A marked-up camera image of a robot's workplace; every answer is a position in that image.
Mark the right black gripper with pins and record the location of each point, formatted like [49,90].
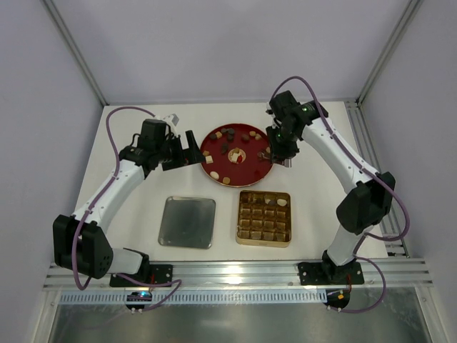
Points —
[279,151]

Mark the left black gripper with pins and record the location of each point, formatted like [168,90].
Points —
[178,153]

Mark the metal tongs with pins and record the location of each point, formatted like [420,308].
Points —
[264,155]

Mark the silver square box lid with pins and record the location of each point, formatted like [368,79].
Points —
[187,222]

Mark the tan oval chocolate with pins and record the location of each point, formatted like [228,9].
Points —
[282,202]

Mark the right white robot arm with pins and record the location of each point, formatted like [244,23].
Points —
[368,198]

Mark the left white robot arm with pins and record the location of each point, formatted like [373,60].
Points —
[80,241]

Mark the dark heart chocolate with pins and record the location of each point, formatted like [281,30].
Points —
[224,146]

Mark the gold chocolate box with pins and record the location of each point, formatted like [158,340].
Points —
[266,225]

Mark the round red plate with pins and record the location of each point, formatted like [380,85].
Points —
[244,139]

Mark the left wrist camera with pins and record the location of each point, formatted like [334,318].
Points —
[171,119]

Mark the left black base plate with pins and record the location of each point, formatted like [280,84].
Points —
[153,275]

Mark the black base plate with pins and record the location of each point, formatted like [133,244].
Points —
[153,275]
[325,273]

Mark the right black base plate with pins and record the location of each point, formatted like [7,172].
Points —
[325,273]

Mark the white slotted cable duct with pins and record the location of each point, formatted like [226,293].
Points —
[196,296]

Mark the aluminium mounting rail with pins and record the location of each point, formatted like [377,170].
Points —
[398,272]

